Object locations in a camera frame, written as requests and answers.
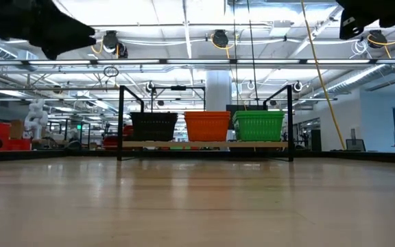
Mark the green plastic slotted basket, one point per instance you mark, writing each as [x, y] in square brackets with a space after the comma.
[258, 112]
[258, 130]
[258, 115]

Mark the thin black metal frame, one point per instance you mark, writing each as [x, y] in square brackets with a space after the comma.
[178, 88]

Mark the wooden shelf with black frame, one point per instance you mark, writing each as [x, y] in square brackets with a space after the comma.
[204, 144]

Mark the small cardboard box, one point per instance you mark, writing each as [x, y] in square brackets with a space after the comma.
[17, 128]

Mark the red plastic storage bin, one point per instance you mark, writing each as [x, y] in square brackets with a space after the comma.
[110, 142]

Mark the black aluminium rig frame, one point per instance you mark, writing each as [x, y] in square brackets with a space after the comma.
[46, 155]

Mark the tall black speaker box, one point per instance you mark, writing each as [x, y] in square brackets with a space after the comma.
[316, 140]

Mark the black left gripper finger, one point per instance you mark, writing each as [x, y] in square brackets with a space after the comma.
[57, 42]
[53, 20]

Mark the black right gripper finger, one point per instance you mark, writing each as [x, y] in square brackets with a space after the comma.
[350, 29]
[358, 10]

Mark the white round column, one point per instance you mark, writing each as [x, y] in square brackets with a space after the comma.
[218, 89]

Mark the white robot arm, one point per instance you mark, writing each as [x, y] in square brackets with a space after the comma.
[36, 118]

